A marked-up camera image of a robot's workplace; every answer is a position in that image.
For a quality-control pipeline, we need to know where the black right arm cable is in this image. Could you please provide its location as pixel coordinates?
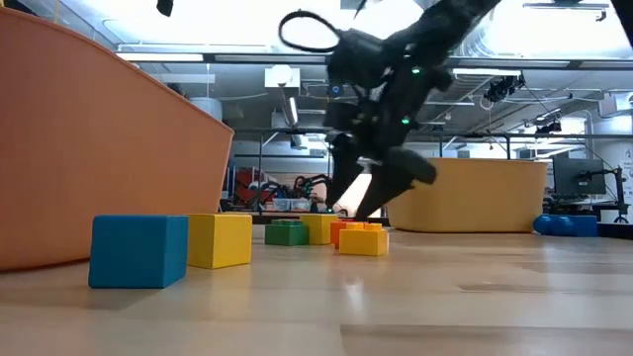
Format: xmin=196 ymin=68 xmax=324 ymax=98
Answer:
xmin=277 ymin=9 xmax=347 ymax=54

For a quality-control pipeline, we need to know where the clear plastic storage box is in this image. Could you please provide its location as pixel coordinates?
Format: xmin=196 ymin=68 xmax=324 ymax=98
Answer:
xmin=271 ymin=197 xmax=313 ymax=213

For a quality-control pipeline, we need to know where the white round column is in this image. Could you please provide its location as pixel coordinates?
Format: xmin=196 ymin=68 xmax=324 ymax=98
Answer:
xmin=190 ymin=96 xmax=224 ymax=123

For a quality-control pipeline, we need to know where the black ceiling light cluster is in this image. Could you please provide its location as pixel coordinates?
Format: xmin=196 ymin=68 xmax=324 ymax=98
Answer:
xmin=482 ymin=74 xmax=526 ymax=104

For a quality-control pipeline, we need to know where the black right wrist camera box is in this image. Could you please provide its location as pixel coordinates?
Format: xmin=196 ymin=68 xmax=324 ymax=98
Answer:
xmin=325 ymin=28 xmax=395 ymax=95

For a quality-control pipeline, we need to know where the blue long large block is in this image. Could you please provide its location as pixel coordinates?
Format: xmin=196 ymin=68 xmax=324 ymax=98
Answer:
xmin=532 ymin=214 xmax=599 ymax=237

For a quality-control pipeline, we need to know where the white ceiling lamp box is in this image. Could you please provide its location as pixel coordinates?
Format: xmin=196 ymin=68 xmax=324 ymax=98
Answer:
xmin=263 ymin=64 xmax=302 ymax=89

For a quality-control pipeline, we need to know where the black aluminium table frame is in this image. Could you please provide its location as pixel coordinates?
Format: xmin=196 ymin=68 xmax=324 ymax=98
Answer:
xmin=220 ymin=211 xmax=633 ymax=239

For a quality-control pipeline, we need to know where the red background machine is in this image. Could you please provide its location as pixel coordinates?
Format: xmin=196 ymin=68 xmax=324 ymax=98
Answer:
xmin=234 ymin=167 xmax=271 ymax=207

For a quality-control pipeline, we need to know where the orange plastic bin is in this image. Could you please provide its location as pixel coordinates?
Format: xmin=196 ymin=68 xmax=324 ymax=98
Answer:
xmin=0 ymin=7 xmax=235 ymax=272

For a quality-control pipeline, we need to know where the grey overhead beam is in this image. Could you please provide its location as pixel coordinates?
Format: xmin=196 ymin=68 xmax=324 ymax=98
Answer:
xmin=116 ymin=51 xmax=633 ymax=69

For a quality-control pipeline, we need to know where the person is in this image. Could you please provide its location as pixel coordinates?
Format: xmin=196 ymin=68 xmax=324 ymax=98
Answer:
xmin=291 ymin=175 xmax=312 ymax=202

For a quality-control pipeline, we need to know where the green small stud block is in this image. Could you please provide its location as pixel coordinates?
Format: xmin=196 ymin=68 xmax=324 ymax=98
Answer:
xmin=264 ymin=220 xmax=311 ymax=247

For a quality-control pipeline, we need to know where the background monitor on arm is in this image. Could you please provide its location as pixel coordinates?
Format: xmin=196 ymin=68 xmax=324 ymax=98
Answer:
xmin=552 ymin=156 xmax=607 ymax=197

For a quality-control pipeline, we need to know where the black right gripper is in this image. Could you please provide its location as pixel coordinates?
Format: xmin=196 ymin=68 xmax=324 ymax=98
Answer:
xmin=323 ymin=61 xmax=455 ymax=223

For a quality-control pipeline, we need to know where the blue plain cube block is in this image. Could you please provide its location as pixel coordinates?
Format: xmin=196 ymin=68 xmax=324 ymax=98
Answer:
xmin=88 ymin=215 xmax=190 ymax=290

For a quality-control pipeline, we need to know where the yellow small stud block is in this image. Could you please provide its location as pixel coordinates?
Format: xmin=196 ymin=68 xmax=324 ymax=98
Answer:
xmin=339 ymin=222 xmax=390 ymax=257

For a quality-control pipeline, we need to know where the orange small stud block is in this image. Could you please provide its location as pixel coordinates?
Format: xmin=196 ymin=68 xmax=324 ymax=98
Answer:
xmin=329 ymin=221 xmax=350 ymax=249

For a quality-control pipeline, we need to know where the yellow plain cube block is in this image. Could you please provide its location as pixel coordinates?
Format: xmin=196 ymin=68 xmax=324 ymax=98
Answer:
xmin=300 ymin=213 xmax=340 ymax=246
xmin=186 ymin=213 xmax=253 ymax=270

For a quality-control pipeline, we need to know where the yellow plastic bin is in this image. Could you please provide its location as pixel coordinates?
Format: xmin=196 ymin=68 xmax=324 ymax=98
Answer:
xmin=385 ymin=157 xmax=549 ymax=233

